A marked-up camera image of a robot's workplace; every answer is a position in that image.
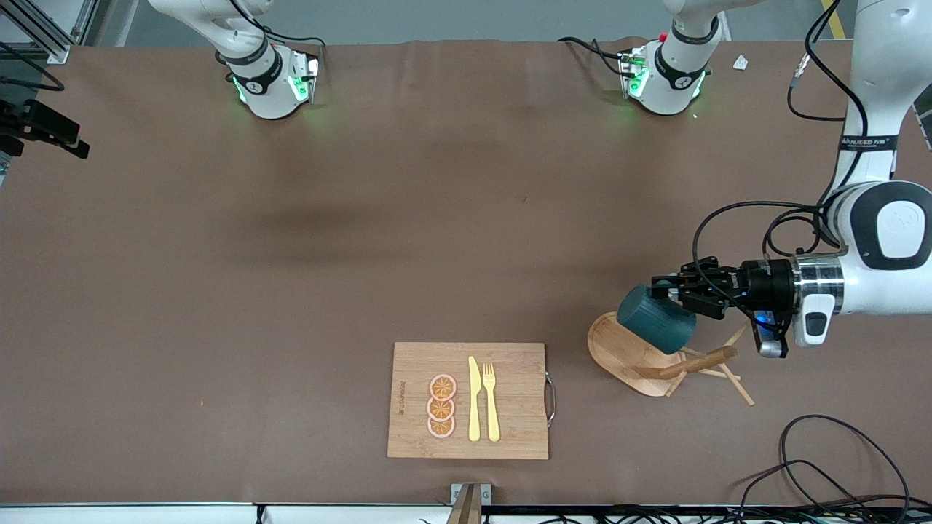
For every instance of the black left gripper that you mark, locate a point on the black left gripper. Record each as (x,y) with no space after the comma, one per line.
(766,283)

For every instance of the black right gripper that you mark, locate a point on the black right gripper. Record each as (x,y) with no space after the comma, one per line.
(9,120)

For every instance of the teal cup with yellow interior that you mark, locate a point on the teal cup with yellow interior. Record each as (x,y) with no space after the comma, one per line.
(655,320)

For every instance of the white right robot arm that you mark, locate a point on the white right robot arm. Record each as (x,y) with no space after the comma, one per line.
(269,87)

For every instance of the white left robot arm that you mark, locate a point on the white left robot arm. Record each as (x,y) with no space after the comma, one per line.
(874,73)

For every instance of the wooden mug rack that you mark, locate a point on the wooden mug rack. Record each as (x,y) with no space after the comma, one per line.
(619,356)

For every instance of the small white paper scrap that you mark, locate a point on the small white paper scrap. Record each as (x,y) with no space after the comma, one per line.
(740,62)

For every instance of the yellow plastic fork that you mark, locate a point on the yellow plastic fork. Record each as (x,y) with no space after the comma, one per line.
(492,415)

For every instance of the brown table mat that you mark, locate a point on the brown table mat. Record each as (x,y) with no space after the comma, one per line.
(218,327)

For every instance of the yellow plastic knife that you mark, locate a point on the yellow plastic knife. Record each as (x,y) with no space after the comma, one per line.
(474,400)

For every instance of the toy orange slice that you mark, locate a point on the toy orange slice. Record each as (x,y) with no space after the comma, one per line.
(443,387)

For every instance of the aluminium frame profile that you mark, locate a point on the aluminium frame profile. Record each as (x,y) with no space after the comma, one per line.
(44,36)

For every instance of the metal table edge bracket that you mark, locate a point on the metal table edge bracket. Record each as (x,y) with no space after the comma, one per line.
(470,502)

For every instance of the white table edge rail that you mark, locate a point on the white table edge rail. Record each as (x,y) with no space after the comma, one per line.
(145,513)

